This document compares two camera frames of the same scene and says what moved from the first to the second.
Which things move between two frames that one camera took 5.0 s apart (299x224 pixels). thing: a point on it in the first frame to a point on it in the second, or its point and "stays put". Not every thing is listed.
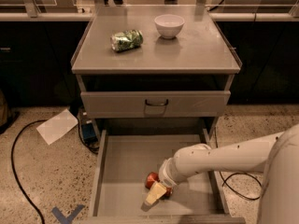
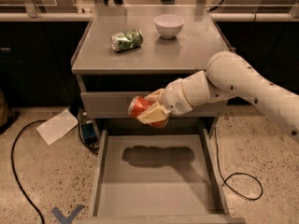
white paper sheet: [57, 126] stays put
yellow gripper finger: [155, 192] to [156, 113]
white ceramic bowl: [169, 25] stays put
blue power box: [89, 133] stays put
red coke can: [153, 177] to [137, 105]
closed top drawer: [155, 104] stays put
